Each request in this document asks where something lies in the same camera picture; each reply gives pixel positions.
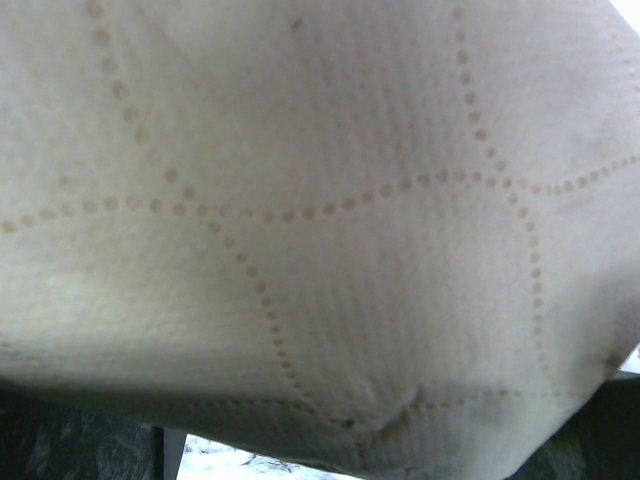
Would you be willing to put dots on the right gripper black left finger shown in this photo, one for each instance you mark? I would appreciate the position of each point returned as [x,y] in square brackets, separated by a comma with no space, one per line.
[41,439]

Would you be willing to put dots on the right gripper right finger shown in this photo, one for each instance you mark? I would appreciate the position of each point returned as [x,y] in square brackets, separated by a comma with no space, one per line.
[601,441]

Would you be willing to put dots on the brown paper roll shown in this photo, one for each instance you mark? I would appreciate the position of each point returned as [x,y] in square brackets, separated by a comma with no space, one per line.
[390,239]

